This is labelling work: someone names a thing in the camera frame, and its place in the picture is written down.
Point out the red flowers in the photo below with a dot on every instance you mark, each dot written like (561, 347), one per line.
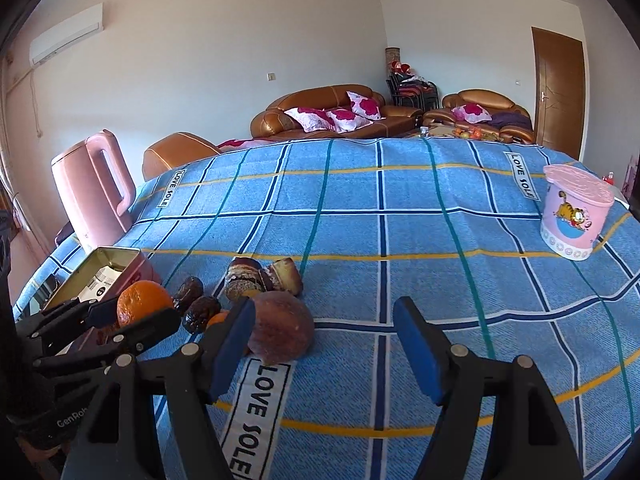
(402, 66)

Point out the cluttered coffee table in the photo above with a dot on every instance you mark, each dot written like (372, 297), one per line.
(450, 133)

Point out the white pink floral pillow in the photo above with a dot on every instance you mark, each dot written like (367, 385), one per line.
(310, 119)
(472, 113)
(350, 121)
(364, 105)

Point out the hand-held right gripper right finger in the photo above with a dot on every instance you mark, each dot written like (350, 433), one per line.
(417, 355)

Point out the pink cartoon bucket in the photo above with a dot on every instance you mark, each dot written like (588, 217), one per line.
(575, 210)

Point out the large purple-brown round fruit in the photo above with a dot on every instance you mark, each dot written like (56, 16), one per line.
(282, 327)

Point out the small red bottle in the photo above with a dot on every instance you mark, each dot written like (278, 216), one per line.
(608, 179)

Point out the long brown leather sofa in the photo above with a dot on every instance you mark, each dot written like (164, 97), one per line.
(320, 97)

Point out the brown wooden door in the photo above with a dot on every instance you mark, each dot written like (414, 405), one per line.
(559, 95)

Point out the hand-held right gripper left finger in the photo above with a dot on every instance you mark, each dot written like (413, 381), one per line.
(231, 355)

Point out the pink floral cloth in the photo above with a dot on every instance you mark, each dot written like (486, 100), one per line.
(245, 143)

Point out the purple blanket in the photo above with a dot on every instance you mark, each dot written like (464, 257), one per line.
(510, 121)

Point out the tall patterned vase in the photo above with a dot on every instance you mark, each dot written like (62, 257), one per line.
(392, 57)

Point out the metal tin box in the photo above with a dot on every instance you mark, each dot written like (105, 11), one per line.
(75, 280)

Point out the dark wrinkled date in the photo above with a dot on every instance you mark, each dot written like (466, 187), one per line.
(189, 292)
(202, 312)

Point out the brown speckled fruit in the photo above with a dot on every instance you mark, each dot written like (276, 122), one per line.
(244, 277)

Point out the blue plaid blanket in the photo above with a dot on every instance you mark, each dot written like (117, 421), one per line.
(380, 240)

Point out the white wall pipe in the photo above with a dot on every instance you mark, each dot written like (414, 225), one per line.
(36, 100)

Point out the brown leather armchair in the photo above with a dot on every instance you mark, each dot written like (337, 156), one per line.
(485, 97)

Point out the small tangerine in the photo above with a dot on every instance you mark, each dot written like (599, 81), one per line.
(217, 320)

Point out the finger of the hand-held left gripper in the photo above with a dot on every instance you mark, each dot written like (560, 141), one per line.
(147, 327)
(102, 312)

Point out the pink electric kettle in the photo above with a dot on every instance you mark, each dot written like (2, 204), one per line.
(82, 185)

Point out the stack of dark chairs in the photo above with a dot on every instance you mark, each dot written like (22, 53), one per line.
(412, 92)

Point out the large orange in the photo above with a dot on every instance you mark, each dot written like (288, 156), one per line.
(142, 300)

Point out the white air conditioner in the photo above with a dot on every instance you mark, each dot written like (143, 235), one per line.
(65, 35)

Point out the dark brown round fruit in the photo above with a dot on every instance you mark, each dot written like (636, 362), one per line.
(285, 275)

